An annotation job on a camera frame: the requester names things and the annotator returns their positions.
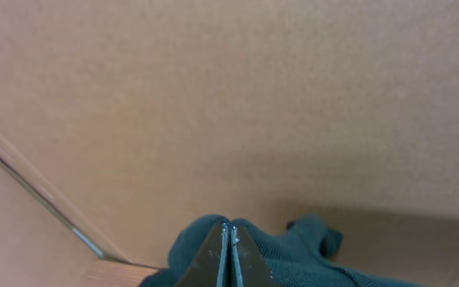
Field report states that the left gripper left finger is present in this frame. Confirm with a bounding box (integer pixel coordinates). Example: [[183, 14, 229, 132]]
[[175, 223, 230, 287]]

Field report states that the black t-shirt with logo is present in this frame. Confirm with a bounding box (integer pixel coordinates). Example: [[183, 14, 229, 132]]
[[137, 213, 430, 287]]

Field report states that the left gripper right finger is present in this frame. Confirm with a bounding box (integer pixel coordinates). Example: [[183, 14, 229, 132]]
[[229, 226, 281, 287]]

